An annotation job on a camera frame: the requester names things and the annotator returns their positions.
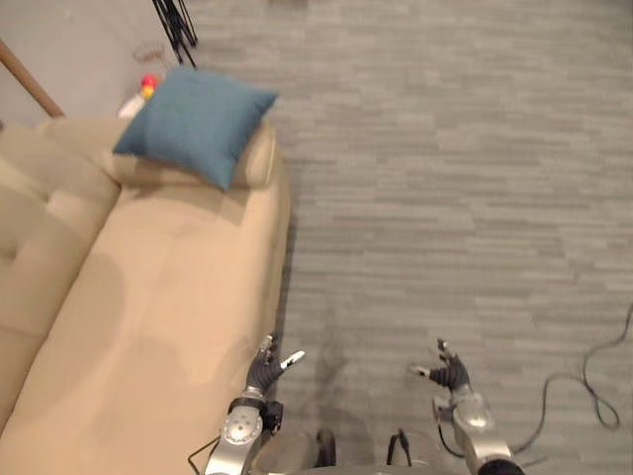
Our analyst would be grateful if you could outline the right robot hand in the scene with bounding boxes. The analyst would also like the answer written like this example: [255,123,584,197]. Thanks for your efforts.
[407,337,472,392]

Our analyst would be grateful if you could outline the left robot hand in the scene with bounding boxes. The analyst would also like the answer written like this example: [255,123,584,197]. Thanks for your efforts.
[246,333,307,393]

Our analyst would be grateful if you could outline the blue square cushion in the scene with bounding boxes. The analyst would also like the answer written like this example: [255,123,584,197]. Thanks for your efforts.
[112,66,280,193]

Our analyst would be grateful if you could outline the beige sofa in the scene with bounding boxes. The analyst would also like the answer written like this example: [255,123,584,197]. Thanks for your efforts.
[0,115,294,475]

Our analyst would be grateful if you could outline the black floor cable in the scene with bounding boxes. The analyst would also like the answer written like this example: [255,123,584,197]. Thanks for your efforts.
[511,302,633,454]

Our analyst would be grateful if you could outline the black tripod stand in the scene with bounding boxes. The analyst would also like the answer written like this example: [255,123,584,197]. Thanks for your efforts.
[151,0,200,68]

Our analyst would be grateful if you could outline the brown wooden rail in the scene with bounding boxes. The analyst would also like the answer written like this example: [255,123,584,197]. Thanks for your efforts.
[0,39,66,120]

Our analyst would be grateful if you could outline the white spray bottle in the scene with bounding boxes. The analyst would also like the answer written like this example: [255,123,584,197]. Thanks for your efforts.
[117,93,149,120]

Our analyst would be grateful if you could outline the robot body and legs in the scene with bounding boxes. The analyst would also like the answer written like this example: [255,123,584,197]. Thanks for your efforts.
[256,426,476,475]

